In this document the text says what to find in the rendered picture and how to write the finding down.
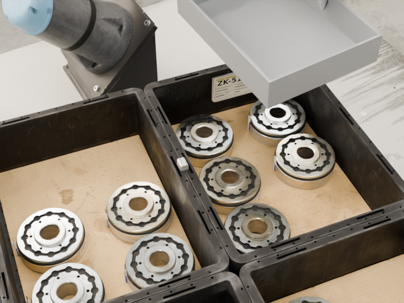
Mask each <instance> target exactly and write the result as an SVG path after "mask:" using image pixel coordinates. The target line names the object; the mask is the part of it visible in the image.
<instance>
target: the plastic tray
mask: <svg viewBox="0 0 404 303"><path fill-rule="evenodd" d="M177 10H178V13H179V15H181V16H182V17H183V18H184V19H185V20H186V22H187V23H188V24H189V25H190V26H191V27H192V28H193V29H194V31H195V32H196V33H197V34H198V35H199V36H200V37H201V38H202V39H203V40H204V41H205V42H206V43H207V44H208V45H209V46H210V48H211V49H212V50H213V51H214V52H215V53H216V54H217V55H218V56H219V57H220V59H222V60H223V62H225V63H226V65H227V66H228V67H229V68H230V69H231V70H232V71H233V72H234V74H235V75H236V76H237V77H238V78H239V79H240V80H241V81H242V82H243V83H244V84H245V85H246V86H247V87H248V88H249V89H250V90H251V92H252V93H253V94H254V95H255V96H256V97H257V98H258V99H259V101H261V102H262V104H264V105H265V107H267V109H268V108H271V107H273V106H275V105H278V104H280V103H282V102H285V101H286V100H289V99H292V98H294V97H296V96H298V95H300V94H303V93H306V92H308V91H310V90H312V89H314V88H317V87H319V86H321V85H323V84H326V83H328V82H331V81H333V80H335V79H337V78H340V77H342V76H344V75H346V74H349V73H351V72H354V71H356V70H358V69H360V68H363V67H365V66H367V65H369V64H372V63H374V62H377V60H378V55H379V50H380V46H381V41H382V36H383V35H382V34H381V33H380V32H378V31H377V30H376V29H374V27H372V26H371V25H370V24H368V23H367V22H366V21H365V20H364V19H362V18H361V17H359V15H357V14H356V13H355V12H354V11H352V10H351V9H350V8H349V7H347V6H346V5H345V4H344V3H342V2H341V1H339V0H328V2H327V4H326V7H325V9H324V10H322V9H321V8H320V7H319V2H318V0H177Z"/></svg>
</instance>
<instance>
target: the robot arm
mask: <svg viewBox="0 0 404 303"><path fill-rule="evenodd" d="M318 2H319V7H320V8H321V9H322V10H324V9H325V7H326V4H327V2H328V0H318ZM2 9H3V12H4V15H5V17H6V18H7V20H8V21H9V22H10V23H11V24H12V25H13V26H15V27H17V28H19V29H20V30H21V31H23V32H24V33H26V34H28V35H33V36H34V37H37V38H39V39H41V40H43V41H45V42H48V43H50V44H52V45H54V46H56V47H58V48H60V49H62V50H64V51H66V52H67V53H68V54H69V55H70V56H71V57H72V58H73V59H74V60H75V61H76V62H77V63H78V64H79V65H80V66H81V67H82V68H83V69H85V70H87V71H89V72H91V73H95V74H101V73H105V72H107V71H109V70H111V69H112V68H113V67H115V66H116V65H117V64H118V63H119V62H120V61H121V59H122V58H123V57H124V55H125V53H126V51H127V49H128V47H129V45H130V41H131V38H132V31H133V24H132V18H131V16H130V14H129V12H128V11H127V10H126V9H125V8H123V7H121V6H120V5H118V4H116V3H113V2H108V1H100V0H2Z"/></svg>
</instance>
